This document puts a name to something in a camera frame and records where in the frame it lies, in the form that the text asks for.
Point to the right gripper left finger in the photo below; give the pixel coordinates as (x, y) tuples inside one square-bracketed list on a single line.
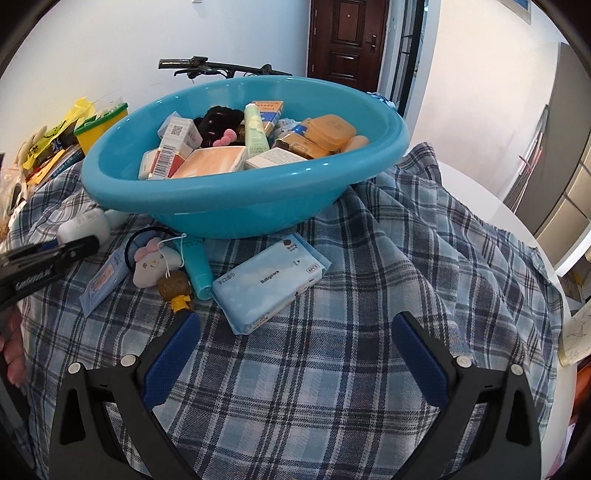
[(84, 444)]

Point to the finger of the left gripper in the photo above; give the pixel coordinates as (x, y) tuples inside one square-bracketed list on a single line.
[(36, 263)]

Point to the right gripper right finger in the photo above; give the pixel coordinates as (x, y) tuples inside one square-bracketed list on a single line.
[(507, 444)]

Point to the white lotion bottle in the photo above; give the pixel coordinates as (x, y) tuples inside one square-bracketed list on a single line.
[(96, 222)]

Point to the light blue hand cream tube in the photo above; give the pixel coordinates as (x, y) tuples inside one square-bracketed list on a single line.
[(103, 283)]

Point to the brown doll figurine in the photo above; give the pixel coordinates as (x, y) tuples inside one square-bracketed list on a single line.
[(175, 289)]

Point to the teal cosmetic tube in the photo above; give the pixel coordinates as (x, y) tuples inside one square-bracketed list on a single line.
[(196, 265)]

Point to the light blue tissue pack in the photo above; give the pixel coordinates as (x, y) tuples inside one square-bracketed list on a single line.
[(253, 292)]

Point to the person's left hand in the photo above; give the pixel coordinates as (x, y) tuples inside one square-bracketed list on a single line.
[(12, 348)]

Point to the yellow box green lid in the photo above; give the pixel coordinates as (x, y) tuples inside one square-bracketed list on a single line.
[(94, 123)]

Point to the yellow plastic bag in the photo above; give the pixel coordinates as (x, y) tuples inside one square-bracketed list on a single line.
[(47, 141)]

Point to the white barcode box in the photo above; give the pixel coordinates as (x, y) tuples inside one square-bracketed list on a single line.
[(169, 157)]

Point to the white QR code box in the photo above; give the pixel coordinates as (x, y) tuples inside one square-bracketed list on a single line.
[(178, 131)]

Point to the peach flat box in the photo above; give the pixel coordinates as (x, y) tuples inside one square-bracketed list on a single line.
[(211, 161)]

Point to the blue plastic basin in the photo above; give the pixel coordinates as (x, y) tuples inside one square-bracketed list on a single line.
[(245, 203)]

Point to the beige refrigerator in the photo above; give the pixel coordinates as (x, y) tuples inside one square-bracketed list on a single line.
[(551, 196)]

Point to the black hair scrunchie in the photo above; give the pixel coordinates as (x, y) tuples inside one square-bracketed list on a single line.
[(219, 126)]

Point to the pale green tube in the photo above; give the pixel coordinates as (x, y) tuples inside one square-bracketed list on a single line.
[(255, 137)]

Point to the white small box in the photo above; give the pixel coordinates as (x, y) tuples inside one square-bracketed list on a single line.
[(272, 158)]

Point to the orange blue medicine box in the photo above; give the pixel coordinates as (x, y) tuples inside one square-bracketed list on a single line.
[(270, 112)]

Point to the gold wrapped box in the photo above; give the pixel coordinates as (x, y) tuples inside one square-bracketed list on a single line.
[(299, 145)]

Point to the tan round soap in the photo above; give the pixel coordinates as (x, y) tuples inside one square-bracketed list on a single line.
[(356, 143)]

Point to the blue shopping bag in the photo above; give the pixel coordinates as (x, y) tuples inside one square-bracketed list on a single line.
[(379, 97)]

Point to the dark brown door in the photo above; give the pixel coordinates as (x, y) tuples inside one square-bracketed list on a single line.
[(346, 41)]

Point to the black framed glass door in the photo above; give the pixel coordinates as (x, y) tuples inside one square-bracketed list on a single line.
[(408, 55)]

